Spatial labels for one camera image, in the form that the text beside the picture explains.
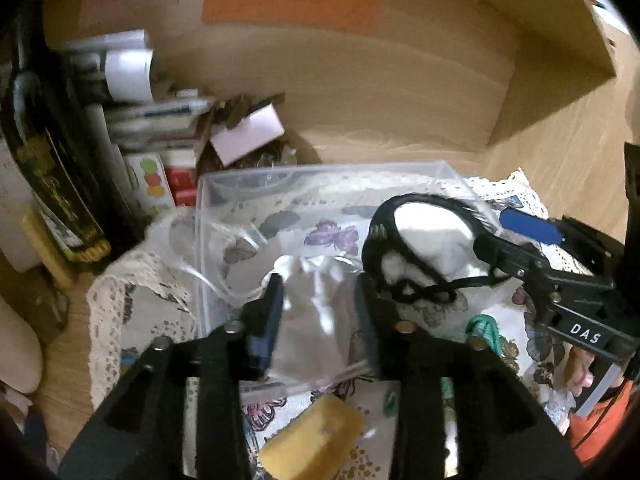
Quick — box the green knitted glove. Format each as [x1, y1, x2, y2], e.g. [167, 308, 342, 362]
[376, 314, 502, 418]

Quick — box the black and white sleep mask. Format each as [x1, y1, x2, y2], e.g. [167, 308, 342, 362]
[361, 193, 510, 304]

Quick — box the yellow sponge block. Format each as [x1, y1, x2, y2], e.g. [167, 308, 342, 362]
[258, 394, 366, 480]

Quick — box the orange sleeve forearm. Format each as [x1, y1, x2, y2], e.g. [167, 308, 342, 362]
[566, 380, 634, 466]

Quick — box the right hand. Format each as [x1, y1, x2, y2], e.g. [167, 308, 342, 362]
[564, 346, 605, 418]

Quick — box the butterfly print lace tablecloth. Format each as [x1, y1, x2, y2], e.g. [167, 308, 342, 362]
[87, 167, 589, 479]

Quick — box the clear plastic storage box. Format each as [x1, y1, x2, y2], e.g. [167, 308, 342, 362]
[194, 160, 501, 391]

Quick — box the white pink cardboard box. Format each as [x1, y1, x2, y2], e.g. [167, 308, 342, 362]
[209, 104, 285, 168]

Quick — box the yellow wooden stick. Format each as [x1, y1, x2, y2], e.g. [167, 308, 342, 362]
[20, 207, 77, 290]

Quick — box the stack of papers and boxes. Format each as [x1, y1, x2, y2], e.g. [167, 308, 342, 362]
[62, 29, 215, 218]

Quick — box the dark glass bottle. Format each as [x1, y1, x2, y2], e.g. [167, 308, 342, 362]
[0, 14, 113, 265]

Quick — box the orange paper sheet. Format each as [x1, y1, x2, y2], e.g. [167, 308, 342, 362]
[201, 0, 380, 35]

